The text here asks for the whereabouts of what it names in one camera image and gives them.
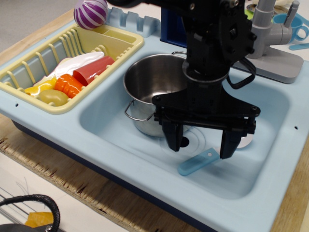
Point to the blue handled white spoon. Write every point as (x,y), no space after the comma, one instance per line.
(205,158)

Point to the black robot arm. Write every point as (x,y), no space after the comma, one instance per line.
(218,34)

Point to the red plastic cup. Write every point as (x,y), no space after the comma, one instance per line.
(86,74)

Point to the black base device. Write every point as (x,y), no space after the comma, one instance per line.
(23,228)

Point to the blue plastic cup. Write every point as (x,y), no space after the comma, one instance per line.
(299,31)

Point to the white plastic plate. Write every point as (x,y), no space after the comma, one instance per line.
(68,65)

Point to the purple striped toy onion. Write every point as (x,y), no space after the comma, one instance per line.
(90,14)

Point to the yellow toy pepper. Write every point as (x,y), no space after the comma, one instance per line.
(37,89)

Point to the blue plastic utensil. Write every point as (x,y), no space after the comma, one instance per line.
(299,46)

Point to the grey toy faucet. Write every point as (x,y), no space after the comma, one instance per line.
(272,63)

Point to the orange toy carrot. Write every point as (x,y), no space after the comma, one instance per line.
(68,85)

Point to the green plastic plate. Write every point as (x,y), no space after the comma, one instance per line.
(248,13)

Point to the light blue toy sink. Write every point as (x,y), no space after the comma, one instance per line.
(239,194)

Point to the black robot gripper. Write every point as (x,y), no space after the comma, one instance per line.
(209,107)

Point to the stainless steel pot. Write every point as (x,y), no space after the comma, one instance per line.
(150,76)

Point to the dark blue box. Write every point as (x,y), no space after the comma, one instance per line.
(172,29)

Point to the yellow tape piece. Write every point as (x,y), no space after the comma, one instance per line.
(37,219)

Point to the yellow toy potato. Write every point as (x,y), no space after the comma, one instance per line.
(54,97)

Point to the yellow dish rack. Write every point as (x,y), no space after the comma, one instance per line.
(40,60)

